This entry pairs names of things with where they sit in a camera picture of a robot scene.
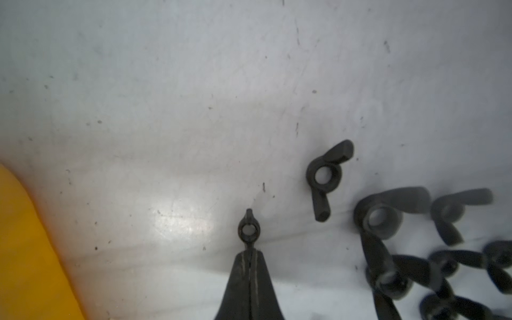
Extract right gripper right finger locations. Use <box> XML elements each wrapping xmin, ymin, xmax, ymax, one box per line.
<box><xmin>250</xmin><ymin>249</ymin><xmax>284</xmax><ymax>320</ymax></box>

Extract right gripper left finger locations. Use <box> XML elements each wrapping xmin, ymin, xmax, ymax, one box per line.
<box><xmin>215</xmin><ymin>250</ymin><xmax>251</xmax><ymax>319</ymax></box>

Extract black wing nut thirteenth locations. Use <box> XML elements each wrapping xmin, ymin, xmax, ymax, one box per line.
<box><xmin>305</xmin><ymin>139</ymin><xmax>354</xmax><ymax>222</ymax></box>

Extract yellow plastic storage tray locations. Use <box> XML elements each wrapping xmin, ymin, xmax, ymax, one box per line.
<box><xmin>1</xmin><ymin>166</ymin><xmax>84</xmax><ymax>319</ymax></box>

